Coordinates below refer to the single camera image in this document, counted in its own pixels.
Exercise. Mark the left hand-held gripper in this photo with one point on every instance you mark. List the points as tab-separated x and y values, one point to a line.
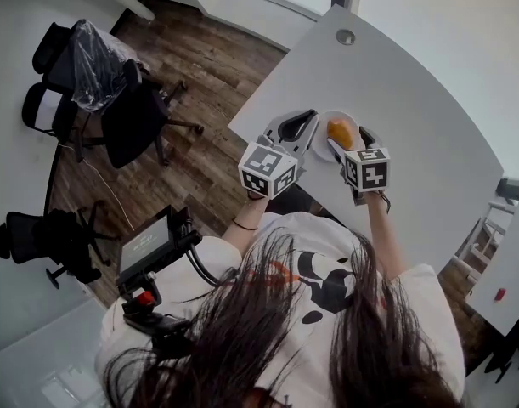
265	166

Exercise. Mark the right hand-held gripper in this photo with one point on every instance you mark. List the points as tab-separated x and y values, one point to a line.
367	170

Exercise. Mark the orange food piece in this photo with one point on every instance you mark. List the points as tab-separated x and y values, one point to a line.
340	132

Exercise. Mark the white round plate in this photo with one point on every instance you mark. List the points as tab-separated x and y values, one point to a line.
323	147

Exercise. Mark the person's right forearm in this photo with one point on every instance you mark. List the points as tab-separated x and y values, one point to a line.
384	236

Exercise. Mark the person's left forearm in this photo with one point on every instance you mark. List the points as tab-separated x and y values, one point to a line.
247	221

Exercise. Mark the black wrist band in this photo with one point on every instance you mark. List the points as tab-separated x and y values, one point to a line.
244	227

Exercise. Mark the white panda print t-shirt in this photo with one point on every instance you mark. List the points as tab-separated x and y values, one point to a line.
284	313

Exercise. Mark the chest-mounted black monitor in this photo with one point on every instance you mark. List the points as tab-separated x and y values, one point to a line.
146	247

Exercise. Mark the white table leg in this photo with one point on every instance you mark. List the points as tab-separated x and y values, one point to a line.
136	4

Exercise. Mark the plastic-wrapped black chair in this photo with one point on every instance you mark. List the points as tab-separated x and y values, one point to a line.
95	70

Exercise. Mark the small red object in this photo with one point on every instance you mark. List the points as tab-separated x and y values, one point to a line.
500	294

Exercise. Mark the black chair with white back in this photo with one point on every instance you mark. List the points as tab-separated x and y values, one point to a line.
46	109

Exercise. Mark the black mesh office chair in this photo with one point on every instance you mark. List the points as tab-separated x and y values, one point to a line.
51	51

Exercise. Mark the black chair base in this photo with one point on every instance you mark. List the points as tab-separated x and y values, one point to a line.
507	361

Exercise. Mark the white metal desk frame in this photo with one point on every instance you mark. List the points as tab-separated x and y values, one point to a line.
482	240

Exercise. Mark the black mount with red knob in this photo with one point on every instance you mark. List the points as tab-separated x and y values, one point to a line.
146	313

